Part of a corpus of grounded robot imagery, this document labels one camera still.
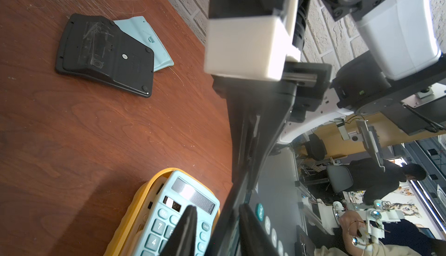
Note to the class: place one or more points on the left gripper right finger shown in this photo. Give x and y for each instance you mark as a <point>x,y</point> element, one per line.
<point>253,240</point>

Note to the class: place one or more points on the light blue calculator back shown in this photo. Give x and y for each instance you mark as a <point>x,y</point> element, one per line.
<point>139,28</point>

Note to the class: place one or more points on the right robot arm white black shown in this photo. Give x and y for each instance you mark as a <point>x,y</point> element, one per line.
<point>402,58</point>

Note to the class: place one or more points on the yellow plastic storage box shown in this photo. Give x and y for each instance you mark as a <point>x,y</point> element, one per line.
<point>124,235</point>

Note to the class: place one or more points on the black calculator face up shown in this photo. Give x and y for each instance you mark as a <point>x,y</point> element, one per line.
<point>258,112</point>

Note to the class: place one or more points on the person in background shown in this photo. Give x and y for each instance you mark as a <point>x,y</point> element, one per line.
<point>376,183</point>

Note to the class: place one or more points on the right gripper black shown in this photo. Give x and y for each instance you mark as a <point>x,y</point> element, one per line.
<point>313,80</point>

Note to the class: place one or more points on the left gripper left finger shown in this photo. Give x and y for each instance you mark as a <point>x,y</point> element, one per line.
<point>183,240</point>

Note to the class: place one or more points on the black calculator face down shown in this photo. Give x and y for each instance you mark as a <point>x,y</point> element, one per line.
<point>95,48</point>

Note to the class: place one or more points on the light blue calculator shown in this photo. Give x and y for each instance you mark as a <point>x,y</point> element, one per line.
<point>139,28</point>
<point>163,208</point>

